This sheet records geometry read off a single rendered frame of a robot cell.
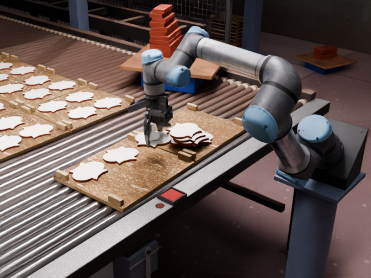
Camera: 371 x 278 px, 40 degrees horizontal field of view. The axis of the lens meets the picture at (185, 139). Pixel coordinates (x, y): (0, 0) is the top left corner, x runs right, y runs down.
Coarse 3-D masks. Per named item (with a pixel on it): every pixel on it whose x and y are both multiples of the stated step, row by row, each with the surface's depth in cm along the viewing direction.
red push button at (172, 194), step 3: (171, 189) 182; (168, 192) 181; (171, 192) 181; (174, 192) 181; (177, 192) 181; (162, 195) 179; (165, 195) 179; (168, 195) 179; (171, 195) 179; (174, 195) 179; (177, 195) 179; (180, 195) 179; (168, 198) 177; (171, 198) 177; (174, 198) 177; (177, 198) 178
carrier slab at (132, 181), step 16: (128, 144) 212; (96, 160) 199; (144, 160) 200; (160, 160) 200; (176, 160) 200; (112, 176) 189; (128, 176) 189; (144, 176) 189; (160, 176) 189; (176, 176) 191; (80, 192) 181; (96, 192) 179; (112, 192) 179; (128, 192) 179; (144, 192) 179; (128, 208) 172
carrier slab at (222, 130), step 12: (180, 120) 234; (192, 120) 234; (204, 120) 234; (216, 120) 234; (228, 120) 235; (216, 132) 223; (228, 132) 223; (240, 132) 224; (168, 144) 212; (216, 144) 213; (204, 156) 204
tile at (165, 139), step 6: (162, 132) 198; (168, 132) 199; (138, 138) 195; (144, 138) 195; (162, 138) 193; (168, 138) 193; (138, 144) 191; (144, 144) 191; (150, 144) 191; (156, 144) 190; (162, 144) 190
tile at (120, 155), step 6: (108, 150) 204; (114, 150) 204; (120, 150) 205; (126, 150) 205; (132, 150) 205; (108, 156) 200; (114, 156) 200; (120, 156) 200; (126, 156) 200; (132, 156) 200; (108, 162) 197; (114, 162) 197; (120, 162) 196
